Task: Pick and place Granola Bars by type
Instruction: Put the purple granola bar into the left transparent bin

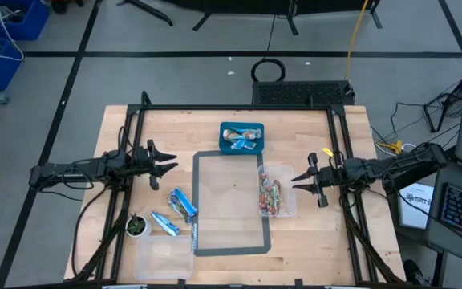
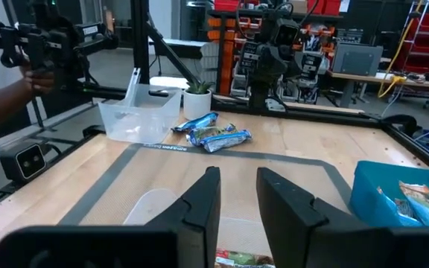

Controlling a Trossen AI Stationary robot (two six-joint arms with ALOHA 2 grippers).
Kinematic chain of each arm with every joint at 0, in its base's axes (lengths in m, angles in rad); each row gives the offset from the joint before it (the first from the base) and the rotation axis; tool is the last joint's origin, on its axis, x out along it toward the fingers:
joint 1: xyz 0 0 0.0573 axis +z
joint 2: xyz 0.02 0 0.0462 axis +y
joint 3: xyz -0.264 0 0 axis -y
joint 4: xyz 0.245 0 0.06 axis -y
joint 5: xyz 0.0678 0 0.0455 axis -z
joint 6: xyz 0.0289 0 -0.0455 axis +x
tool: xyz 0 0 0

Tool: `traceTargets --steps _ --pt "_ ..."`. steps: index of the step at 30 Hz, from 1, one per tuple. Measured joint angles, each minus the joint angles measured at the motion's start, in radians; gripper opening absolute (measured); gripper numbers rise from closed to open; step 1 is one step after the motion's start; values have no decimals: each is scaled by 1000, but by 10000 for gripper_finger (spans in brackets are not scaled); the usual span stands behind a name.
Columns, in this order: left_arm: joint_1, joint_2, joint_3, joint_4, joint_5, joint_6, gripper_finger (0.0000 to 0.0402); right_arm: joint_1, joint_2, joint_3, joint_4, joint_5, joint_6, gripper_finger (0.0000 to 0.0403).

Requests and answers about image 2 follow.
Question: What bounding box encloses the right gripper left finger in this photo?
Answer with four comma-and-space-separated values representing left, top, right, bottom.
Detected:
0, 167, 222, 268

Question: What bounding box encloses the clear plastic bin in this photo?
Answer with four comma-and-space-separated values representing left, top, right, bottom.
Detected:
123, 188, 180, 226
98, 82, 182, 145

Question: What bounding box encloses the orange drawer cabinet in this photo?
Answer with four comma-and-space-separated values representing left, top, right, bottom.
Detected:
207, 16, 246, 95

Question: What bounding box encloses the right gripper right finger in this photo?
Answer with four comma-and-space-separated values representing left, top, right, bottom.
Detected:
255, 167, 429, 268

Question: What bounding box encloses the table-level camera box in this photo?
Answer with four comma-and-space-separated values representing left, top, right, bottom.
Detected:
0, 141, 48, 184

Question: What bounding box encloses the blue granola bar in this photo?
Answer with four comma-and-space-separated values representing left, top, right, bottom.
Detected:
376, 185, 423, 227
398, 180, 429, 227
200, 129, 253, 153
171, 111, 220, 134

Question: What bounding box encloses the small potted succulent plant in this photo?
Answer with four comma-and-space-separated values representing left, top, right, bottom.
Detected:
182, 79, 215, 121

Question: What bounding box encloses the person's hand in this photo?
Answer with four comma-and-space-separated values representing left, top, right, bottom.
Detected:
20, 66, 56, 96

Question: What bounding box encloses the teal plastic bin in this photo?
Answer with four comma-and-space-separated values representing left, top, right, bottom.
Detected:
350, 160, 429, 228

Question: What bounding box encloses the wooden workbench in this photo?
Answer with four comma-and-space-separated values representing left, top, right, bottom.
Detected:
328, 70, 429, 109

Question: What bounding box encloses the silver aluminium bracket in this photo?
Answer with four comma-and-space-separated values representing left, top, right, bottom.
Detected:
124, 67, 142, 108

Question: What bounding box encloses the black curved cable guard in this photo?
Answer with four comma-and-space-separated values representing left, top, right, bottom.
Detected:
381, 113, 419, 138

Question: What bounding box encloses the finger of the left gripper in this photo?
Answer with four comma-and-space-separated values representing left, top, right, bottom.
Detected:
276, 50, 293, 81
261, 50, 278, 81

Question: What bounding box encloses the grey metal box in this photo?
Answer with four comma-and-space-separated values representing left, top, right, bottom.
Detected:
331, 42, 384, 77

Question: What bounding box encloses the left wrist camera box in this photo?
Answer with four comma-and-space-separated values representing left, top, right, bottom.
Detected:
271, 17, 302, 48

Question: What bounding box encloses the yellow cable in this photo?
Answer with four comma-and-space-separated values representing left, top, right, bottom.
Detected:
376, 0, 424, 98

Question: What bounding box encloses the red green granola bar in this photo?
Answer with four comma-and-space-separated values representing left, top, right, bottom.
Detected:
214, 249, 277, 268

